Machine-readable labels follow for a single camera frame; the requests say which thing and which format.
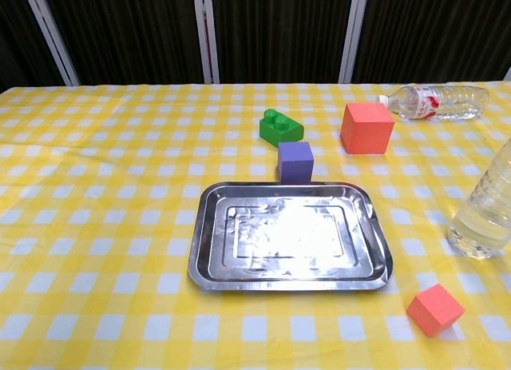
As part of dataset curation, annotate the clear bottle green-print cap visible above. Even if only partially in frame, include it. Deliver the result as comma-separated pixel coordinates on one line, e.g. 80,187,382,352
446,137,511,261

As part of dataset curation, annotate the rectangular metal tray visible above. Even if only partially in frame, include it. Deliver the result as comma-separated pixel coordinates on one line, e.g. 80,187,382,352
187,181,395,292

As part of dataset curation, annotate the clear bottle red label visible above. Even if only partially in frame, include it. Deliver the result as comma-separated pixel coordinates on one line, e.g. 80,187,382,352
378,85,491,123

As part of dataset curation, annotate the purple foam cube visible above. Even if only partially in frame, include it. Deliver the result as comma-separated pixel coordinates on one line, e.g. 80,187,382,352
277,141,313,185

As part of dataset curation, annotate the green plastic building block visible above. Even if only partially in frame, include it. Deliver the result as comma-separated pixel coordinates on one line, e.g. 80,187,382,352
258,109,304,149

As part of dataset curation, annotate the large orange foam cube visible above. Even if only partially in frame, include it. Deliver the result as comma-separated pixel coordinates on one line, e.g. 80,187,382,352
339,101,396,155

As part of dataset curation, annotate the yellow white checked tablecloth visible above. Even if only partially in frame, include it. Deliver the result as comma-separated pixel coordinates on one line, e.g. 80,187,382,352
0,81,511,370

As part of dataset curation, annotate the black pleated curtain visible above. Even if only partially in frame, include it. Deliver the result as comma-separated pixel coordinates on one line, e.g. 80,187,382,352
0,0,511,92

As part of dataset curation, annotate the small orange foam cube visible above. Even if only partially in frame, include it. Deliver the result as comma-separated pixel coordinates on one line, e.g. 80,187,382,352
406,284,466,339

